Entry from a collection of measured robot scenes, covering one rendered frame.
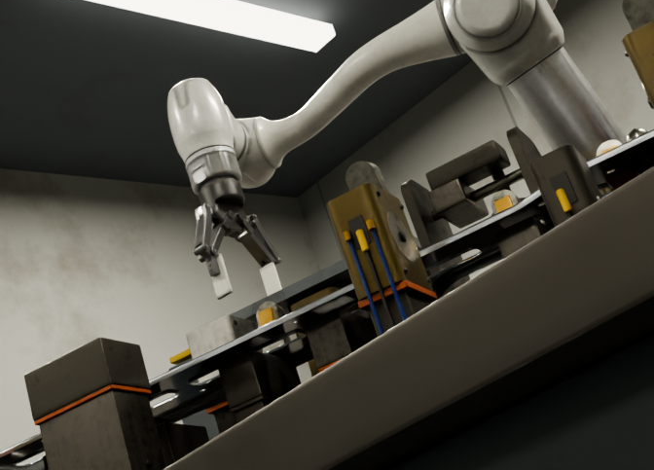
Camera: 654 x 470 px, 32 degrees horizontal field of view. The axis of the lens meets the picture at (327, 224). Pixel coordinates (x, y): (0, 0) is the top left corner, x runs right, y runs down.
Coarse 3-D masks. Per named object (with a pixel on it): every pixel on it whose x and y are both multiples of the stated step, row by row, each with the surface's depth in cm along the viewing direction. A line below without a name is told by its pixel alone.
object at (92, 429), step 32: (96, 352) 132; (128, 352) 136; (32, 384) 135; (64, 384) 133; (96, 384) 131; (128, 384) 133; (32, 416) 134; (64, 416) 132; (96, 416) 130; (128, 416) 131; (64, 448) 131; (96, 448) 129; (128, 448) 128; (160, 448) 133
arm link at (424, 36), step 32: (384, 32) 189; (416, 32) 185; (448, 32) 183; (352, 64) 192; (384, 64) 189; (320, 96) 200; (352, 96) 196; (256, 128) 207; (288, 128) 207; (320, 128) 206; (256, 160) 207
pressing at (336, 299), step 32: (608, 160) 122; (640, 160) 125; (608, 192) 131; (480, 224) 126; (512, 224) 131; (544, 224) 134; (448, 256) 135; (480, 256) 139; (352, 288) 131; (448, 288) 143; (288, 320) 138; (224, 352) 142; (288, 352) 150; (160, 384) 146; (192, 384) 149; (160, 416) 160; (32, 448) 154
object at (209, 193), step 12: (216, 180) 192; (228, 180) 193; (204, 192) 193; (216, 192) 191; (228, 192) 192; (240, 192) 194; (216, 204) 191; (228, 204) 194; (240, 204) 196; (216, 216) 190; (240, 228) 193
